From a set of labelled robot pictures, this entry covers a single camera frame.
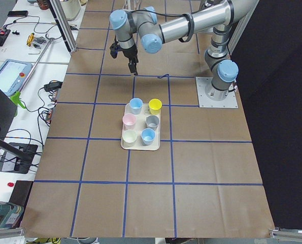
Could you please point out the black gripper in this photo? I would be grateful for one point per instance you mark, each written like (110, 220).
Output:
(129, 52)

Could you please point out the light blue plastic cup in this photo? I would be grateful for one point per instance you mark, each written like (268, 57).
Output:
(135, 105)

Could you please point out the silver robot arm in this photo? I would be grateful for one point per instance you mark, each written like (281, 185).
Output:
(216, 15)

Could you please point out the yellow plastic cup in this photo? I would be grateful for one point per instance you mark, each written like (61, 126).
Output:
(155, 106)

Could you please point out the pink plastic cup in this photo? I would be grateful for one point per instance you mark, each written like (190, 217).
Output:
(129, 121)

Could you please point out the grey plastic cup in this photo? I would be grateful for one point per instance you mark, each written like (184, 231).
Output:
(152, 122)

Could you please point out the pale green plastic cup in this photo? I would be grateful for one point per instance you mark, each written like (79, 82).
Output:
(129, 138)

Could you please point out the cream rectangular tray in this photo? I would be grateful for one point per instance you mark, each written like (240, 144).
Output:
(140, 125)

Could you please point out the black power adapter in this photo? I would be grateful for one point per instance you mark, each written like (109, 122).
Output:
(53, 85)

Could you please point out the yellow screwdriver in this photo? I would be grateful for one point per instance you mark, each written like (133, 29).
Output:
(30, 39)

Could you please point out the blue teach pendant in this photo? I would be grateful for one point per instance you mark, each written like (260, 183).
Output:
(12, 75)

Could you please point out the black monitor stand base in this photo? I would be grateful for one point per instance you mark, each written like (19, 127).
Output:
(9, 163)

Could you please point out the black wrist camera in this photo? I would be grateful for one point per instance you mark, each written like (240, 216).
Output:
(114, 50)

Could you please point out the white wire cup rack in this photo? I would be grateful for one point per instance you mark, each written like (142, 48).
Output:
(132, 5)

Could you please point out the aluminium frame post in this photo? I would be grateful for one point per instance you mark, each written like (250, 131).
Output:
(63, 25)

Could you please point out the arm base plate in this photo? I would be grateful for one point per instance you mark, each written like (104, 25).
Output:
(209, 97)

